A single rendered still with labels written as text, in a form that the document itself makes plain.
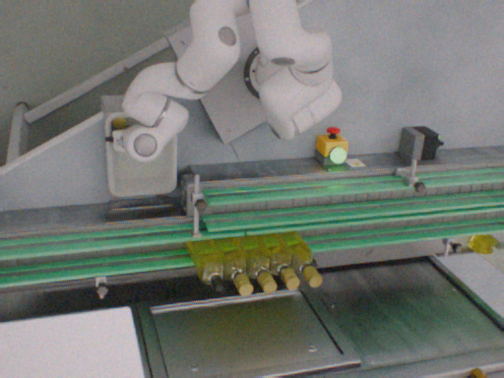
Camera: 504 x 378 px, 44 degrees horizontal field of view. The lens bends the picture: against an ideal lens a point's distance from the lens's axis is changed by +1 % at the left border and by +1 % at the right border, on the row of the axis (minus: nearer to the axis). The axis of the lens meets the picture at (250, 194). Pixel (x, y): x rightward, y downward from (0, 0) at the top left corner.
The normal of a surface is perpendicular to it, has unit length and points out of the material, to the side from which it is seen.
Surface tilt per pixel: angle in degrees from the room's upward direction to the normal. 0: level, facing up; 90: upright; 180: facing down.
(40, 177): 0
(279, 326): 90
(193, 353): 90
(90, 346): 90
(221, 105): 2
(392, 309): 90
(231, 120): 2
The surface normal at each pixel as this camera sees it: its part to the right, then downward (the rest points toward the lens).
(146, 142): 0.29, 0.15
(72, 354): 0.05, -0.91
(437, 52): 0.29, 0.41
